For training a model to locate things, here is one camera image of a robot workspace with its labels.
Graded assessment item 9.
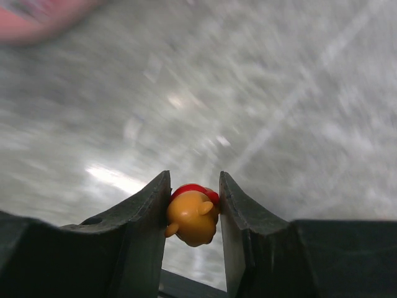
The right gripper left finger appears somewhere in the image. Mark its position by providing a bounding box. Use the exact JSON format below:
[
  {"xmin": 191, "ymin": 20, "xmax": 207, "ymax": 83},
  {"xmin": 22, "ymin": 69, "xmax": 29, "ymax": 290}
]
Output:
[{"xmin": 1, "ymin": 171, "xmax": 171, "ymax": 297}]

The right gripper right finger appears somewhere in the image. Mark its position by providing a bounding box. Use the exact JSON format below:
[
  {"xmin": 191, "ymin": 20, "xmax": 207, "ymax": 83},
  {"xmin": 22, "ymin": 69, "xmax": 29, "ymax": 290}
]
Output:
[{"xmin": 219, "ymin": 172, "xmax": 396, "ymax": 297}]

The orange bear toy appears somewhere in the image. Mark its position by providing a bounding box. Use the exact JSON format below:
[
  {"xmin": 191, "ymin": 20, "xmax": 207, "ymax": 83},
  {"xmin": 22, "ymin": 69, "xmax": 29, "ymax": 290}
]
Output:
[{"xmin": 165, "ymin": 183, "xmax": 220, "ymax": 247}]

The pink three-tier shelf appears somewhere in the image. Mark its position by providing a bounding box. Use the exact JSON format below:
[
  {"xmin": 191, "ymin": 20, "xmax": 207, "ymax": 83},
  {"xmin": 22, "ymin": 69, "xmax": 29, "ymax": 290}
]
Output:
[{"xmin": 1, "ymin": 0, "xmax": 104, "ymax": 45}]

